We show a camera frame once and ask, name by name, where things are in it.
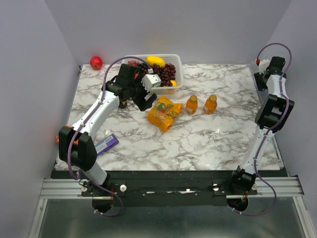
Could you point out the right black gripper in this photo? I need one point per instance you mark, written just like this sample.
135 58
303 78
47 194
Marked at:
260 86

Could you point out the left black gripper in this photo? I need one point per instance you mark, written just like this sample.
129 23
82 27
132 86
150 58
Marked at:
141 102

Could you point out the orange juice bottle back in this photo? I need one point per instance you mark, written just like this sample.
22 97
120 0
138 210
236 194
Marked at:
210 104

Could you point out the orange juice bottle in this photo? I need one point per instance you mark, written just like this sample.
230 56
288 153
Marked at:
210 104
192 104

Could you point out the clear plastic bottle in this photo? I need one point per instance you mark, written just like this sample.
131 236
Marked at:
254 69

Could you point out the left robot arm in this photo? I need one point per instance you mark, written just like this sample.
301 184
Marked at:
76 142

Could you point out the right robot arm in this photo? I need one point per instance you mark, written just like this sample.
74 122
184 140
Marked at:
270 118

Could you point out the black spray can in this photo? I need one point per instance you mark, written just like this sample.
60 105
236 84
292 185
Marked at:
122 104

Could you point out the dark purple grape bunch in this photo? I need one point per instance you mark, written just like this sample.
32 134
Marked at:
142 68

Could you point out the yellow mango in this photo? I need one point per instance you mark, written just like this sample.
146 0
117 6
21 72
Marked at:
155 60

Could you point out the dark red grape bunch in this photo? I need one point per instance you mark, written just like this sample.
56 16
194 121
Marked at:
166 74

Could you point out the orange mango gummy bag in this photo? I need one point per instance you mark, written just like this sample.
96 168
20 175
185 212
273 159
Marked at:
164 113

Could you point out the small yellow lemon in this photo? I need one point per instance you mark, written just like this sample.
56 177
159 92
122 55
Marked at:
173 83

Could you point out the red apple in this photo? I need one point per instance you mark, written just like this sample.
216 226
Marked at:
96 63

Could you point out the white plastic basket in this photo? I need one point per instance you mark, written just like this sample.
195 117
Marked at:
168 58

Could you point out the purple candy package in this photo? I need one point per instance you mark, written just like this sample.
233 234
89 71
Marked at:
106 144

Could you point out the orange razor box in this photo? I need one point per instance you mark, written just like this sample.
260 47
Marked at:
65 140

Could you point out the black base frame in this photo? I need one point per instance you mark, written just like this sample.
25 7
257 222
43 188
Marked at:
163 188

